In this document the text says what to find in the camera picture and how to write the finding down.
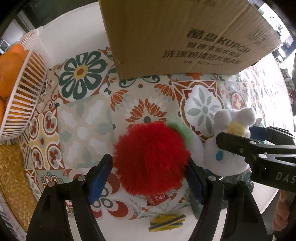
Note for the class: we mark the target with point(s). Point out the orange fruit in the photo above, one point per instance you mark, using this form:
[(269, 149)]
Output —
[(11, 64), (17, 48), (2, 109)]

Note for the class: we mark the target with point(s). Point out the person's hand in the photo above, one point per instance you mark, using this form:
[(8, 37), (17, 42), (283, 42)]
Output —
[(282, 212)]

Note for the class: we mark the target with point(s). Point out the yellow blue striped band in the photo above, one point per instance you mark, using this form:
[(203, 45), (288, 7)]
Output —
[(166, 222)]

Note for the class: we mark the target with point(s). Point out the red fluffy pom-pom toy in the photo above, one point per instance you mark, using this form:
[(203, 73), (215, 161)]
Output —
[(150, 159)]

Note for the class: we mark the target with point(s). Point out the brown cardboard box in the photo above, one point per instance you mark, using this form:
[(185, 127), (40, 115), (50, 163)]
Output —
[(171, 37)]

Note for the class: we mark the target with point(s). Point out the patterned floral tablecloth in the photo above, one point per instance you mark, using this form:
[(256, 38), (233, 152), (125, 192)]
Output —
[(84, 108)]

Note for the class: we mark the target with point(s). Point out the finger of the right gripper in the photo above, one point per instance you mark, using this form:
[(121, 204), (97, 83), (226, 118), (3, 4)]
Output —
[(272, 134), (248, 147)]

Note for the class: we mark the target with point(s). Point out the white plastic fruit basket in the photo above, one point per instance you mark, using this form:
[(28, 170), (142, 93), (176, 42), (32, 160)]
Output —
[(21, 104)]

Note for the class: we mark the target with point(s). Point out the woven straw placemat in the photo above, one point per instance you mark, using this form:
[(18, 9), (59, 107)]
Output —
[(14, 185)]

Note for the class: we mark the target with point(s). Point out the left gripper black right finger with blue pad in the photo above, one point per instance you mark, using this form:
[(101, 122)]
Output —
[(230, 207)]

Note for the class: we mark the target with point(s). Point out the white plush bunny toy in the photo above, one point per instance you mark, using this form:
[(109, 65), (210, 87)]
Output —
[(220, 153)]

